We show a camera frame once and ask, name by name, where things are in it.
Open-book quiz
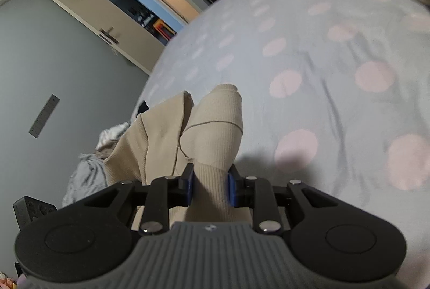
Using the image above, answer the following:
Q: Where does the dark navy cloth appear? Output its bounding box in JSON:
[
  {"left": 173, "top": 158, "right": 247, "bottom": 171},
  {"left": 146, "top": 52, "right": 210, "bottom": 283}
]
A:
[{"left": 136, "top": 100, "right": 150, "bottom": 118}]

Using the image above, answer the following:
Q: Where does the colourful patterned item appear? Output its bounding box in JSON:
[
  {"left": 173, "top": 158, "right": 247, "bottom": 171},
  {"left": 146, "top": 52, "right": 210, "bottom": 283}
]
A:
[{"left": 0, "top": 270, "right": 19, "bottom": 289}]

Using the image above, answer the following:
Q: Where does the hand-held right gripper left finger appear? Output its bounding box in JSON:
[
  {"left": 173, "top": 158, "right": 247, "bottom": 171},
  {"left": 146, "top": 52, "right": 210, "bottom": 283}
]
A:
[{"left": 84, "top": 163, "right": 195, "bottom": 236}]

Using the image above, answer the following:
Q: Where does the grey pleated garment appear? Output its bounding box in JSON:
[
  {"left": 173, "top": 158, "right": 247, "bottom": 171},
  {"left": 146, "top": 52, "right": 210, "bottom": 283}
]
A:
[{"left": 62, "top": 153, "right": 109, "bottom": 207}]

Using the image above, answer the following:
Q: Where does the beige knit sweater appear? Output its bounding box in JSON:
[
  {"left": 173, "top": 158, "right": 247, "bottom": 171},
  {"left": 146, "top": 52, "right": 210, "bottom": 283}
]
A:
[{"left": 102, "top": 84, "right": 251, "bottom": 232}]

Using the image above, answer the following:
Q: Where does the polka dot bed sheet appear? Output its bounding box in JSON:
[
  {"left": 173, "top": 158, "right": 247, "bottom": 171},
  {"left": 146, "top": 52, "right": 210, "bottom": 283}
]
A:
[{"left": 129, "top": 0, "right": 430, "bottom": 289}]

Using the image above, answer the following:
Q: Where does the cream wardrobe door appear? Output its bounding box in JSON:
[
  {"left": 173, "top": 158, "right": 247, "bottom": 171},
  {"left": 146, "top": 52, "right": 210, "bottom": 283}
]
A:
[{"left": 37, "top": 0, "right": 166, "bottom": 75}]

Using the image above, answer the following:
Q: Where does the white garment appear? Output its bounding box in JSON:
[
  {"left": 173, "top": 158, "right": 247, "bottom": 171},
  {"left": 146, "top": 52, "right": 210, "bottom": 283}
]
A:
[{"left": 96, "top": 121, "right": 135, "bottom": 159}]

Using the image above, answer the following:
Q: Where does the grey wall strip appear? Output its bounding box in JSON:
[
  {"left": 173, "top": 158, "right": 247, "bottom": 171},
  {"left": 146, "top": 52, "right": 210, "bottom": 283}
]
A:
[{"left": 28, "top": 94, "right": 60, "bottom": 139}]

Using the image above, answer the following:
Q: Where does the cluttered shelf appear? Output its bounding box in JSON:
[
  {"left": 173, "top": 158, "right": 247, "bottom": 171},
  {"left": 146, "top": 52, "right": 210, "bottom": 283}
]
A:
[{"left": 127, "top": 3, "right": 177, "bottom": 41}]

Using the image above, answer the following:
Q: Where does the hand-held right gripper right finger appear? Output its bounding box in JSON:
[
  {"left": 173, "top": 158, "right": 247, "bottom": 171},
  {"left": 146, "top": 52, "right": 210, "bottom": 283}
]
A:
[{"left": 228, "top": 164, "right": 339, "bottom": 236}]

